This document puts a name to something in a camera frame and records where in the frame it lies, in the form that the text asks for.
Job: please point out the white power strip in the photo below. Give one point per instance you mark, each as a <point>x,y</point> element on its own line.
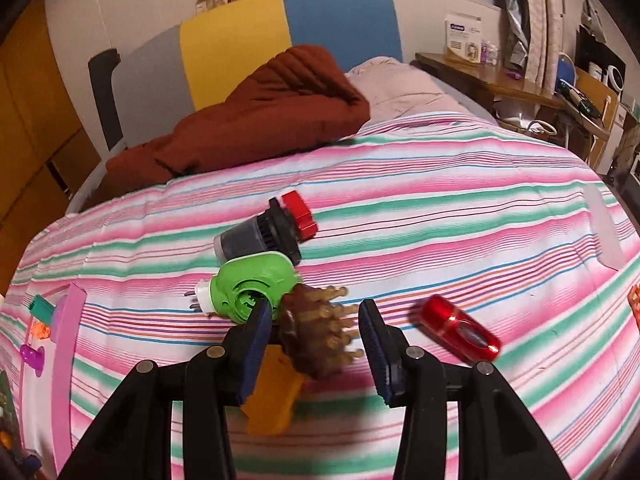
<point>540,127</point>

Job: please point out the wooden desk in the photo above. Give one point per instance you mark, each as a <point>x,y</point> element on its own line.
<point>500,82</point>

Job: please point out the red metallic flashlight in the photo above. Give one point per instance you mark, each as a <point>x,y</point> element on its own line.
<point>450,322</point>

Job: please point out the rust brown quilted blanket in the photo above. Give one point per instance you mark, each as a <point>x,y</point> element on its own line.
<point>260,110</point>

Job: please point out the black shelf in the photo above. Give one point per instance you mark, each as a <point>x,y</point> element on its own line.
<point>592,42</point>

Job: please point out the wooden wardrobe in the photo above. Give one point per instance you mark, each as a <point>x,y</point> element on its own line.
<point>30,110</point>

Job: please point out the small white fan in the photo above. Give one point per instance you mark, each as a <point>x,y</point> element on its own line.
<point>616,77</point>

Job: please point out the teal plastic toy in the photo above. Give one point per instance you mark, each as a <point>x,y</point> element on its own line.
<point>42,308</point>

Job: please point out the small clear container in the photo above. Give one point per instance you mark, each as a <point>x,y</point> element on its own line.
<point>489,52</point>

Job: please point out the pale translucent flat sheet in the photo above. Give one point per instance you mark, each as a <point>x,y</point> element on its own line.
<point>605,230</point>

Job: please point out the pink green striped blanket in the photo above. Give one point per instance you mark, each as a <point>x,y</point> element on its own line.
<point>450,220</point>

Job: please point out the green plug-in device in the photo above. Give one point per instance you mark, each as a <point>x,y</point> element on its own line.
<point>235,285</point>

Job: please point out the black jar with red cap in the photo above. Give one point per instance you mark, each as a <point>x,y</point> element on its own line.
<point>250,240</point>

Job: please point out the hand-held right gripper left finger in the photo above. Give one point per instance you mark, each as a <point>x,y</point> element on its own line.
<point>255,350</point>

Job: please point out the grey bed rail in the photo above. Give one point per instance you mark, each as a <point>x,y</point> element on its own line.
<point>95,175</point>

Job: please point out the brown scalp massage brush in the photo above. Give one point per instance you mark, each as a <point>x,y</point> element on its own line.
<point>305,330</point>

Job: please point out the small orange studded toy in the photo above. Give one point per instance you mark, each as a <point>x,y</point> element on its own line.
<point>41,331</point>

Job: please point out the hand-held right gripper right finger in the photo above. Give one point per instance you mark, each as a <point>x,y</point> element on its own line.
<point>377,355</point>

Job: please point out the purple plastic toy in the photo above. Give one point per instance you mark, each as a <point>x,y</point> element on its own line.
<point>32,358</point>

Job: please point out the wooden side table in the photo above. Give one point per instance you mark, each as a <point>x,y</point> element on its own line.
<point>590,115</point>

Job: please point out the grey yellow blue headboard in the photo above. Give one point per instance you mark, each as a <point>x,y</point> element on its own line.
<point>230,45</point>

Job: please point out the yellow orange plastic block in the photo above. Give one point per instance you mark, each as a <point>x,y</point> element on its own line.
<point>272,400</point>

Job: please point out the beige curtain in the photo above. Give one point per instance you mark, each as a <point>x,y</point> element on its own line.
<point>540,25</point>

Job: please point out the white box with blue label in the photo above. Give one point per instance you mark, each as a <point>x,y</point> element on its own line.
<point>462,35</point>

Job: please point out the white tray with pink rim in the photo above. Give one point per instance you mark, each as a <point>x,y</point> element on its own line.
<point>65,360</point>

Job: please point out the pale pink quilt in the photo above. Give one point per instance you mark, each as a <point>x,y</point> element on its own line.
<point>400,85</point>

